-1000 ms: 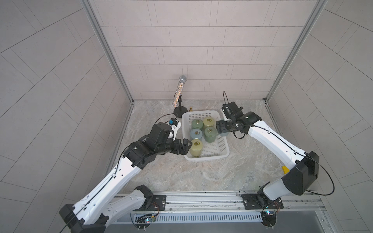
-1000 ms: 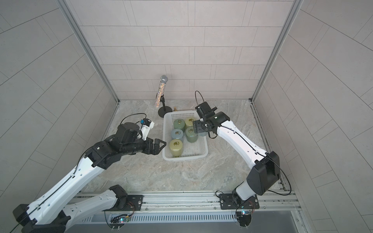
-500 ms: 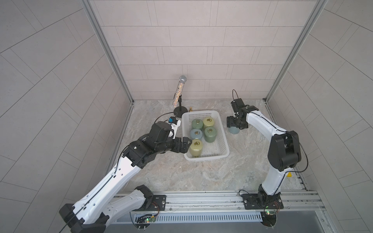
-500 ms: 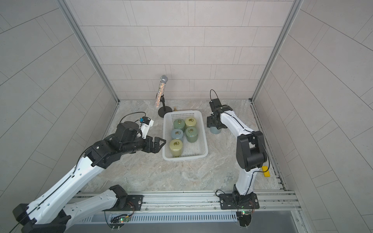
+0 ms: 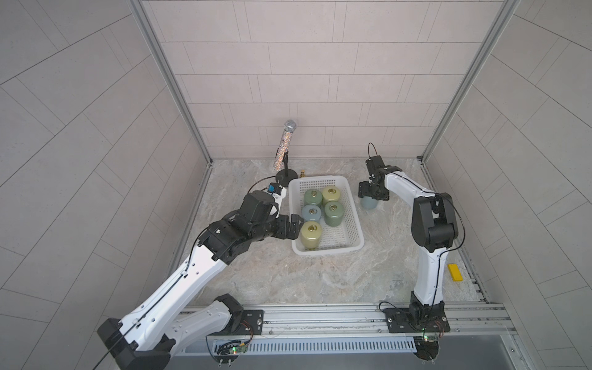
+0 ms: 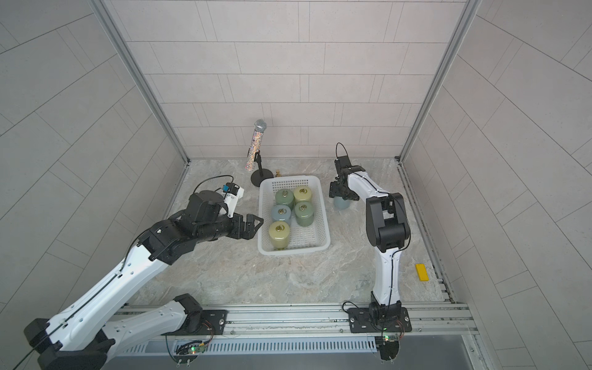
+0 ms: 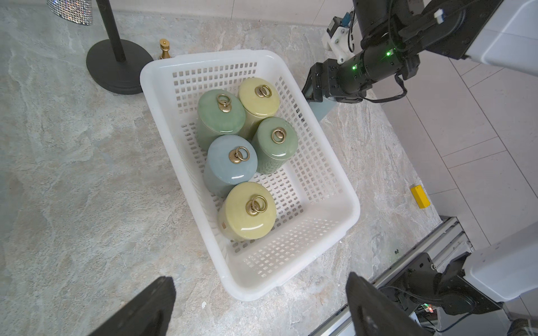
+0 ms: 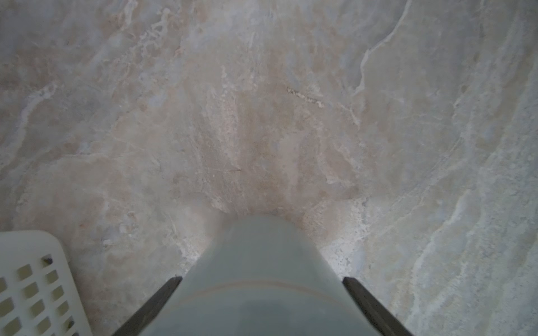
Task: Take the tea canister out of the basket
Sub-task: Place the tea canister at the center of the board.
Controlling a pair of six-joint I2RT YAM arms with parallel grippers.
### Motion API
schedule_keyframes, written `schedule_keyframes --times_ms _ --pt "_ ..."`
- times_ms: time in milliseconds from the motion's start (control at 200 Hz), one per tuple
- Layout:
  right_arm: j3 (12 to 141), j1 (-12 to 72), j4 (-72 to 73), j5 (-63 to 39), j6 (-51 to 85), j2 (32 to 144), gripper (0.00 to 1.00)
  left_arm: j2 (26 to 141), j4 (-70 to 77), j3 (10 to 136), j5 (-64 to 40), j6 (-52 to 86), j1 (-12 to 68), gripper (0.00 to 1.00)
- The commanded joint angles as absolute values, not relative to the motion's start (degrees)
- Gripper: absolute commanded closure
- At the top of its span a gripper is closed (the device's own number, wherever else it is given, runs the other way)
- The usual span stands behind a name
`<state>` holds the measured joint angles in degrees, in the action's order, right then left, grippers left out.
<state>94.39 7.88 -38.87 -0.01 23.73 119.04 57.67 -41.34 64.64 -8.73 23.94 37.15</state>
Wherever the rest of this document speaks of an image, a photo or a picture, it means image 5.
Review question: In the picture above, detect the left circuit board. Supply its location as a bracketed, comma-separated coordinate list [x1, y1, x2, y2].
[214, 340, 248, 366]

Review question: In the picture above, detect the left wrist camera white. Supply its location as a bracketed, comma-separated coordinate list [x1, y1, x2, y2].
[267, 183, 288, 218]

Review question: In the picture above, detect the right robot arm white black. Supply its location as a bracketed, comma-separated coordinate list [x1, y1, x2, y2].
[359, 155, 459, 329]

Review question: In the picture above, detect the right circuit board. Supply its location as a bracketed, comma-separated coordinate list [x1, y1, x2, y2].
[413, 337, 439, 362]

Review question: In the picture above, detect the ventilation grille strip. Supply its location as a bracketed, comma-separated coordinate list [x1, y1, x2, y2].
[203, 338, 417, 356]

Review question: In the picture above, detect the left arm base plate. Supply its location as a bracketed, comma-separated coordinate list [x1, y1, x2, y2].
[209, 309, 265, 336]

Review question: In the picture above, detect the yellow block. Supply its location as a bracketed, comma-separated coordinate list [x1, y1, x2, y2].
[447, 264, 463, 282]

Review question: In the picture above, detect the aluminium mounting rail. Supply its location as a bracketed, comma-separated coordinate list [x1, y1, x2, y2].
[131, 302, 516, 342]

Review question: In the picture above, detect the black microphone stand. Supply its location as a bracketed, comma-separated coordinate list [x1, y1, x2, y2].
[275, 151, 298, 188]

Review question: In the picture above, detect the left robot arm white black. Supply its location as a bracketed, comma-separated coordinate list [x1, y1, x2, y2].
[97, 183, 304, 369]

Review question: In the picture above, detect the white plastic perforated basket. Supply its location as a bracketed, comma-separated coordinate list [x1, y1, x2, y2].
[288, 175, 365, 257]

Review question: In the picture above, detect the yellow-green tea canister front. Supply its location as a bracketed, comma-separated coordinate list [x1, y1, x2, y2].
[300, 220, 322, 250]

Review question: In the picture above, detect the circuit board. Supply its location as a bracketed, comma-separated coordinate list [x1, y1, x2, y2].
[214, 340, 248, 366]
[413, 337, 439, 362]

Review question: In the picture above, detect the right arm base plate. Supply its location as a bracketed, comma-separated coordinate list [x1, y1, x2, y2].
[381, 305, 450, 334]

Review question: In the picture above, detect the dark green tea canister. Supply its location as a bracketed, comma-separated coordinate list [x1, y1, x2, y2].
[324, 201, 345, 228]

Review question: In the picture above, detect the yellow tea canister back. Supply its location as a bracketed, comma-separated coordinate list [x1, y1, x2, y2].
[322, 185, 341, 205]

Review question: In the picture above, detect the glitter microphone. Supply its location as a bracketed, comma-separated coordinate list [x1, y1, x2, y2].
[274, 120, 297, 171]

